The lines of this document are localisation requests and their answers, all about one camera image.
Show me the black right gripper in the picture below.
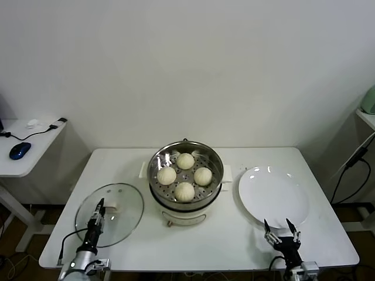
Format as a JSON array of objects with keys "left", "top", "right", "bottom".
[{"left": 262, "top": 218, "right": 302, "bottom": 266}]

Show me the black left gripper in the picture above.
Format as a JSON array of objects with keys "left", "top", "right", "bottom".
[{"left": 82, "top": 198, "right": 106, "bottom": 254}]

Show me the round glass pot lid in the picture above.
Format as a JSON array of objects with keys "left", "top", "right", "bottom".
[{"left": 74, "top": 183, "right": 145, "bottom": 248}]

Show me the white steamed baozi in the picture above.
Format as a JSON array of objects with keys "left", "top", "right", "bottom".
[
  {"left": 156, "top": 167, "right": 178, "bottom": 186},
  {"left": 193, "top": 167, "right": 213, "bottom": 187},
  {"left": 174, "top": 181, "right": 196, "bottom": 203},
  {"left": 176, "top": 152, "right": 195, "bottom": 170}
]

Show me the perforated steel steamer basket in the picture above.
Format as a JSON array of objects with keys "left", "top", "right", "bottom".
[{"left": 137, "top": 141, "right": 234, "bottom": 212}]

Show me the round white plate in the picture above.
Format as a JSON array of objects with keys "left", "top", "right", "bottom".
[{"left": 237, "top": 166, "right": 311, "bottom": 229}]

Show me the white electric cooker pot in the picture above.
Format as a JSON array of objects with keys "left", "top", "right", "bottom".
[{"left": 149, "top": 183, "right": 223, "bottom": 228}]

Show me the white side desk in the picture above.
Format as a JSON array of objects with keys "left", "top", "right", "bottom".
[{"left": 0, "top": 118, "right": 68, "bottom": 253}]

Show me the blue computer mouse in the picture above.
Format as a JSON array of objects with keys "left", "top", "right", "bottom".
[{"left": 8, "top": 142, "right": 32, "bottom": 160}]

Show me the white strip with black adapter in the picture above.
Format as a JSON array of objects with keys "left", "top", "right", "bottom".
[{"left": 330, "top": 136, "right": 375, "bottom": 179}]

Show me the white side table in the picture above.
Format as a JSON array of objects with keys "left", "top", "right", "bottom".
[{"left": 355, "top": 108, "right": 375, "bottom": 131}]

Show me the pale green appliance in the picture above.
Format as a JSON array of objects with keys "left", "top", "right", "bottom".
[{"left": 359, "top": 84, "right": 375, "bottom": 115}]

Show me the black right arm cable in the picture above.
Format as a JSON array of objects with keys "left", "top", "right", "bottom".
[{"left": 268, "top": 255, "right": 289, "bottom": 281}]

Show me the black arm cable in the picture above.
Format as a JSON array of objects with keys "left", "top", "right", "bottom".
[
  {"left": 268, "top": 255, "right": 289, "bottom": 281},
  {"left": 58, "top": 227, "right": 88, "bottom": 261}
]

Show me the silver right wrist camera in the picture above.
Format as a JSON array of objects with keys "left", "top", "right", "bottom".
[{"left": 292, "top": 261, "right": 320, "bottom": 281}]

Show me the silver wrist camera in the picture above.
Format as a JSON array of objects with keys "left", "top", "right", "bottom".
[
  {"left": 86, "top": 258, "right": 112, "bottom": 276},
  {"left": 292, "top": 261, "right": 320, "bottom": 281}
]

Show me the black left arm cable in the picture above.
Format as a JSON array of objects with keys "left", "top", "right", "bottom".
[{"left": 58, "top": 227, "right": 88, "bottom": 261}]

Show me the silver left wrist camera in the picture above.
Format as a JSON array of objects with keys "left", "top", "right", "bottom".
[{"left": 86, "top": 258, "right": 112, "bottom": 276}]

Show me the black hanging cable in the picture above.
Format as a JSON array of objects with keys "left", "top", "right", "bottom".
[{"left": 330, "top": 157, "right": 371, "bottom": 204}]

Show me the black cable with adapter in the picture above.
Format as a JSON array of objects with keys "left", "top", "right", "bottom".
[{"left": 0, "top": 118, "right": 67, "bottom": 142}]

